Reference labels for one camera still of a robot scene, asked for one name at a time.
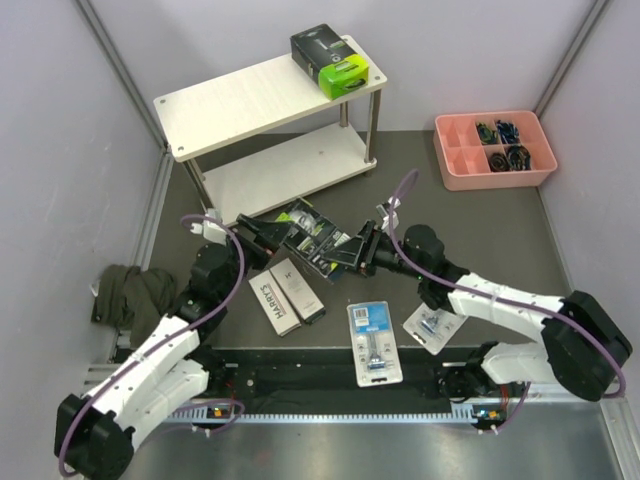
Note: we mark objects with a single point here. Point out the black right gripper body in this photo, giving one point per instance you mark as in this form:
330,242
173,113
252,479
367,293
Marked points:
377,250

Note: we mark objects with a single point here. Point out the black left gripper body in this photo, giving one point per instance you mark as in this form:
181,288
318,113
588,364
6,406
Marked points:
258,253

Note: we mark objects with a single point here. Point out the black green exfoliating razor box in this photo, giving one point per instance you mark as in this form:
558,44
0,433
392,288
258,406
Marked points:
311,236

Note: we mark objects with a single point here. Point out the black green Gillette razor box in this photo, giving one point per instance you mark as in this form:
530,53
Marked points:
326,58

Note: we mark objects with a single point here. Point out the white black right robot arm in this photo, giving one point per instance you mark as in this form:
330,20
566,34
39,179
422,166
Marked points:
573,341

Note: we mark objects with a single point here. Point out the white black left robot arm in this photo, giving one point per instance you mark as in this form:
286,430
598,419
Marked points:
98,433

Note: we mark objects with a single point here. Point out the white two-tier shelf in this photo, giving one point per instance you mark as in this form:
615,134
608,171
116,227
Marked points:
214,114

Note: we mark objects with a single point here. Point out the white Harry's razor box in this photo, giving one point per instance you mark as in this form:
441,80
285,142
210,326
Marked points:
274,303

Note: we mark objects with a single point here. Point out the white H razor box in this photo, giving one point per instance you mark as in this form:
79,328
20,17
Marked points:
305,302

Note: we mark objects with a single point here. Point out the blue tilted razor blister pack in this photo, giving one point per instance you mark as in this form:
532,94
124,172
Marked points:
433,329

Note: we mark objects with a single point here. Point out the blue Gillette razor blister pack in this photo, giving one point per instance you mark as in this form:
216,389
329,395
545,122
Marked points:
374,347

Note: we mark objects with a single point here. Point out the pink divided organizer bin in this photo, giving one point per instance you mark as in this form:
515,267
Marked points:
492,150

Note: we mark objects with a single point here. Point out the dark green cloth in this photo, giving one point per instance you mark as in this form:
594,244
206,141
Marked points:
132,299

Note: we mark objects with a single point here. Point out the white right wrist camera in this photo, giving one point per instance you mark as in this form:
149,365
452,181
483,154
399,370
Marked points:
389,218

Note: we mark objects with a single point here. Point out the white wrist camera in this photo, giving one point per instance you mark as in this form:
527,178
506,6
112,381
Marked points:
389,218
209,230

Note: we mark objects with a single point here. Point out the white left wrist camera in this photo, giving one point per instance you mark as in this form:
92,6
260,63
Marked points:
209,230

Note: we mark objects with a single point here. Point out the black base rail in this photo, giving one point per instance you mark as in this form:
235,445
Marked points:
262,372

